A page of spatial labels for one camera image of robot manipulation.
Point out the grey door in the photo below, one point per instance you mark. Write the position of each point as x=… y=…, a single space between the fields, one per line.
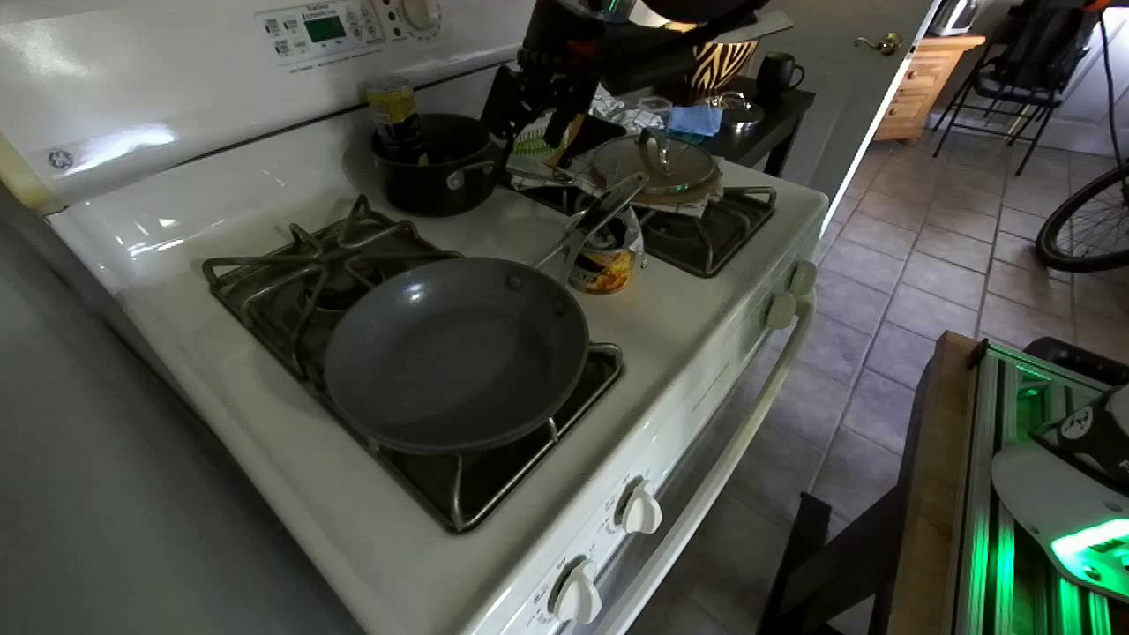
x=824 y=48

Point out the striped basket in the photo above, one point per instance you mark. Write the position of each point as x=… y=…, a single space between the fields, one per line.
x=725 y=63

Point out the black mug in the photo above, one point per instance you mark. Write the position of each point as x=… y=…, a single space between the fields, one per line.
x=778 y=83

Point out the glass pot lid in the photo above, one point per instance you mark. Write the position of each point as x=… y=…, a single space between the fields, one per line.
x=672 y=164

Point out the green stove display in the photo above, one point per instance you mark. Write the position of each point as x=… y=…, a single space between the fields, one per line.
x=324 y=27

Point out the black stove grate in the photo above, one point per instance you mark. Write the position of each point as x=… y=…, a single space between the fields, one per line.
x=706 y=241
x=270 y=284

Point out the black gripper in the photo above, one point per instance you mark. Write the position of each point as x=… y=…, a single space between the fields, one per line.
x=588 y=48

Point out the grey frying pan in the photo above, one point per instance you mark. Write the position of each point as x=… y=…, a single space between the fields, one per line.
x=452 y=352

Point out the brass door knob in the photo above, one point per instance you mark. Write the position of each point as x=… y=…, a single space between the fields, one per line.
x=879 y=44

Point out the white stove knob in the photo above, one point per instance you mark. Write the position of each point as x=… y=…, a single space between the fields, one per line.
x=803 y=277
x=574 y=595
x=641 y=510
x=780 y=308

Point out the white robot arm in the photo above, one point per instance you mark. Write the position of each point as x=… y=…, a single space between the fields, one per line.
x=1059 y=506

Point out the blue sponge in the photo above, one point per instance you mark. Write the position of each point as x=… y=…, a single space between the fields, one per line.
x=694 y=120

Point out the white checkered cloth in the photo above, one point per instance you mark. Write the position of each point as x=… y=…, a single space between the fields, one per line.
x=631 y=111

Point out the white gas stove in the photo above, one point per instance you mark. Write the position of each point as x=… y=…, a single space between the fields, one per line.
x=153 y=250

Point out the white stove timer dial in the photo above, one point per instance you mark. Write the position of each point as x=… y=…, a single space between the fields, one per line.
x=423 y=12

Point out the wooden cart board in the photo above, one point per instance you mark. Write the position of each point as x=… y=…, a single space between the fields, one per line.
x=937 y=496

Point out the bicycle wheel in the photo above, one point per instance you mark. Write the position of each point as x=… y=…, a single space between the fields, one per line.
x=1044 y=241

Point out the wooden cabinet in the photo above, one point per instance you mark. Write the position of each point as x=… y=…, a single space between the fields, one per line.
x=928 y=88

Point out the black chair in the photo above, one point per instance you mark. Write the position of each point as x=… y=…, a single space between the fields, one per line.
x=1037 y=48

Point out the aluminium cart frame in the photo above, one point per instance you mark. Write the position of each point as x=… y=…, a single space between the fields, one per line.
x=1001 y=564

